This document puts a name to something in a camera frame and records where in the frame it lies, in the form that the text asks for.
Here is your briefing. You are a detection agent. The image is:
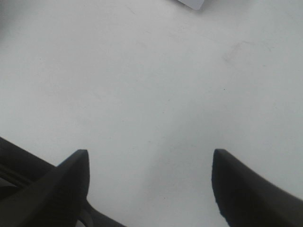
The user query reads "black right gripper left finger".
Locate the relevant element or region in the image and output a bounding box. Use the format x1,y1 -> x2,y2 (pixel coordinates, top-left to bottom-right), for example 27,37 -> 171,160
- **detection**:
0,150 -> 89,227

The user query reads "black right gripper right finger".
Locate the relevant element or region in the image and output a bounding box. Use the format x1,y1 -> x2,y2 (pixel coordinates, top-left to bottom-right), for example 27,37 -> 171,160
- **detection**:
211,149 -> 303,227

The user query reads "white microwave door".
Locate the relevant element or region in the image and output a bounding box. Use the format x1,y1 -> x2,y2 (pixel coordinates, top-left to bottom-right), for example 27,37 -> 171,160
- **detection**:
178,0 -> 205,10

